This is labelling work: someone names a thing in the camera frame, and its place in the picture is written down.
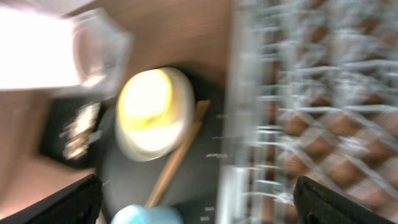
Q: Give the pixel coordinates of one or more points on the black rectangular waste tray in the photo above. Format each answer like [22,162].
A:
[62,110]

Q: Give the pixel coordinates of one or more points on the clear plastic waste bin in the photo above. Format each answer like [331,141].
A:
[112,47]

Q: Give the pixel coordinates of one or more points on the light blue plastic cup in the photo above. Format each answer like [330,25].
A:
[136,214]

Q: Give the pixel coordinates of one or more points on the round black serving tray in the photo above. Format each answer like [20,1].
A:
[193,189]

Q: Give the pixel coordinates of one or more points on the wooden chopstick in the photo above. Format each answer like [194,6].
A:
[178,155]

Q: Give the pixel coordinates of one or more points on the pale grey round plate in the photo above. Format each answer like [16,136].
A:
[152,143]

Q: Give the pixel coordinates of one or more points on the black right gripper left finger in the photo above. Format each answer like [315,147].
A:
[78,203]

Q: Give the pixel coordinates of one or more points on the food scraps with rice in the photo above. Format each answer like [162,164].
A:
[79,130]

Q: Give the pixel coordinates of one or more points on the yellow plastic bowl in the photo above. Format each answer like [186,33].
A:
[146,101]

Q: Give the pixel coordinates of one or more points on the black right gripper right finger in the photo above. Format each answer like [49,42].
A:
[317,204]

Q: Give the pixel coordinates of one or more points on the grey plastic dishwasher rack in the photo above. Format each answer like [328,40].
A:
[312,91]

